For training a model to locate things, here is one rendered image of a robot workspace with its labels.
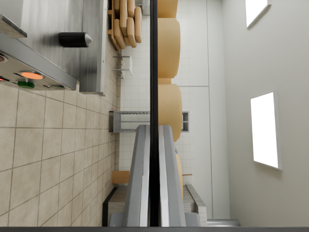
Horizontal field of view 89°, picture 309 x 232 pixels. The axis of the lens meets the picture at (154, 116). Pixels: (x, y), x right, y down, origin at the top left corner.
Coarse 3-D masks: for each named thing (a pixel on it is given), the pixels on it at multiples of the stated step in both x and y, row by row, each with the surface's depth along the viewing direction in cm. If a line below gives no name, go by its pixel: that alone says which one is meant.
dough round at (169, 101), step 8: (160, 88) 12; (168, 88) 12; (176, 88) 12; (160, 96) 12; (168, 96) 12; (176, 96) 12; (160, 104) 11; (168, 104) 11; (176, 104) 11; (160, 112) 11; (168, 112) 11; (176, 112) 11; (160, 120) 11; (168, 120) 11; (176, 120) 11; (176, 128) 12; (176, 136) 12
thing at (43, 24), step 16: (32, 0) 27; (48, 0) 31; (64, 0) 37; (80, 0) 45; (32, 16) 27; (48, 16) 31; (64, 16) 37; (80, 16) 45; (32, 32) 27; (48, 32) 31; (64, 32) 35; (80, 32) 35; (32, 48) 27; (48, 48) 31; (64, 48) 37; (80, 48) 45; (64, 64) 37
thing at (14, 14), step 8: (0, 0) 15; (8, 0) 16; (16, 0) 17; (0, 8) 15; (8, 8) 16; (16, 8) 17; (0, 16) 15; (8, 16) 16; (16, 16) 17; (0, 24) 15; (8, 24) 15; (16, 24) 17; (0, 32) 18; (8, 32) 17; (16, 32) 17; (24, 32) 17
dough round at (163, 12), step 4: (160, 0) 13; (164, 0) 13; (168, 0) 13; (172, 0) 13; (176, 0) 13; (160, 4) 13; (164, 4) 13; (168, 4) 13; (172, 4) 13; (176, 4) 14; (160, 8) 14; (164, 8) 14; (168, 8) 14; (172, 8) 14; (176, 8) 14; (160, 12) 14; (164, 12) 14; (168, 12) 14; (172, 12) 14; (176, 12) 14; (160, 16) 14; (164, 16) 14; (168, 16) 14; (172, 16) 14
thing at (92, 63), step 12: (84, 0) 47; (96, 0) 47; (84, 12) 46; (96, 12) 46; (84, 24) 46; (96, 24) 46; (96, 36) 45; (84, 48) 45; (96, 48) 45; (84, 60) 45; (96, 60) 45; (84, 72) 44; (96, 72) 44; (84, 84) 44; (96, 84) 44
